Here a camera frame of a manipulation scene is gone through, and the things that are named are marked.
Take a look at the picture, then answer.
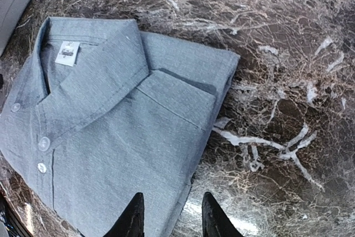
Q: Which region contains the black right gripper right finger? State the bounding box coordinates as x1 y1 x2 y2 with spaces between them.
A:
202 191 243 237

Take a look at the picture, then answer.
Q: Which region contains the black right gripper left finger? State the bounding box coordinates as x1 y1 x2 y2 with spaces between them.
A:
104 193 145 237

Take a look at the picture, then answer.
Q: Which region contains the grey long sleeve shirt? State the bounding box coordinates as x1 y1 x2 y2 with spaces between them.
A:
1 17 239 236

